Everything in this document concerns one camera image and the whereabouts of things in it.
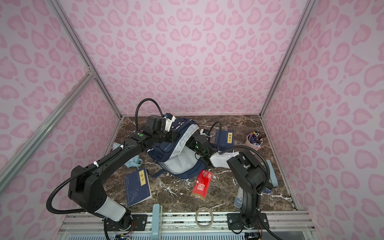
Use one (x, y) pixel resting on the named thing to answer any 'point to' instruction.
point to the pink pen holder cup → (254, 139)
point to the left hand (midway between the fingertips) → (180, 131)
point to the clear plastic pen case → (239, 200)
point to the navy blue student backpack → (172, 156)
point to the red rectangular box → (202, 184)
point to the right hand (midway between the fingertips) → (188, 138)
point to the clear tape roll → (204, 227)
